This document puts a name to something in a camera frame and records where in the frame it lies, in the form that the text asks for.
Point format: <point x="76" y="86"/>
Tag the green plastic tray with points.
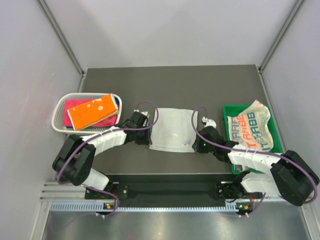
<point x="233" y="110"/>

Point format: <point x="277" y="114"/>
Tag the pink microfiber towel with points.
<point x="68" y="112"/>

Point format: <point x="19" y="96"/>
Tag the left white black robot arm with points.
<point x="75" y="159"/>

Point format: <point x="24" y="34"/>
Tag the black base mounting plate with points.
<point x="129" y="190"/>

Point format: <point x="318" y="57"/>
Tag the white perforated basket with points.
<point x="59" y="112"/>

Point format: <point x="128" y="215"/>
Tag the white slotted cable duct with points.
<point x="105" y="207"/>

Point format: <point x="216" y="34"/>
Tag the orange white patterned towel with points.
<point x="92" y="112"/>

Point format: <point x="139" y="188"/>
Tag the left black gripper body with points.
<point x="142" y="137"/>

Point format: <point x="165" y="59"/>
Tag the white waffle towel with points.
<point x="173" y="131"/>

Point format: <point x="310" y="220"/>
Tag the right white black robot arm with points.
<point x="283" y="174"/>

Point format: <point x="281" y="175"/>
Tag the white letter print towel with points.
<point x="250" y="127"/>

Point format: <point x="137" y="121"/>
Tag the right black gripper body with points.
<point x="202" y="147"/>

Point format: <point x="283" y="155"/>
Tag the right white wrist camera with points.
<point x="208" y="122"/>

